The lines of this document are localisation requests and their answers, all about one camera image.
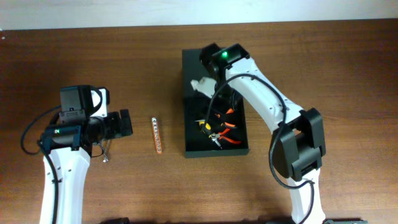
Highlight orange screwdriver bit holder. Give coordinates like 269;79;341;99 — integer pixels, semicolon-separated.
151;117;162;154

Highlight black box with flip lid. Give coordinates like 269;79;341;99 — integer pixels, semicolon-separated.
182;49;249;158

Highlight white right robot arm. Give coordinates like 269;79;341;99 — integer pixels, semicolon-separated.
199;43;326;223

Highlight silver double-ended wrench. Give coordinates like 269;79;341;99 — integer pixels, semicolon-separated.
98;140;110;163

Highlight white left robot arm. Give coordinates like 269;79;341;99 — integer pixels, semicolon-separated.
38;85;133;223

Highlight orange handled needle-nose pliers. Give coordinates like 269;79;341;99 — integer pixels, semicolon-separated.
211;108;237;129

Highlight red handled cutting pliers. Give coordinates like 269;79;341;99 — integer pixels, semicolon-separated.
209;128;242;149

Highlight yellow black handled screwdriver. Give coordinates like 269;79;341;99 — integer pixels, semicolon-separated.
196;119;213;136

